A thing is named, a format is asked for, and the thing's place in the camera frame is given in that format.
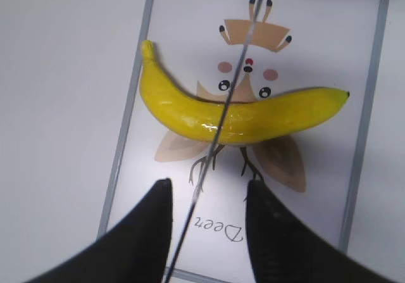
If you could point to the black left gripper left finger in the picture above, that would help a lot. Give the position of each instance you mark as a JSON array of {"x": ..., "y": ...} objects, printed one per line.
[{"x": 135, "y": 250}]

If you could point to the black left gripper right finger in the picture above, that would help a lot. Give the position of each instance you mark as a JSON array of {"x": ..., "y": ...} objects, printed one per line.
[{"x": 282, "y": 249}]

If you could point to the yellow plastic banana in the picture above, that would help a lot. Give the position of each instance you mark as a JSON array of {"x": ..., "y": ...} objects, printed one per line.
[{"x": 245, "y": 123}]

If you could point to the white handled kitchen knife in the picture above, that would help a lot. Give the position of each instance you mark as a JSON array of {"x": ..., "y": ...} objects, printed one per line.
[{"x": 202, "y": 176}]

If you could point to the white deer cutting board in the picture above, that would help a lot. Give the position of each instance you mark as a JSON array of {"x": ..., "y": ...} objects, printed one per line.
[{"x": 298, "y": 44}]

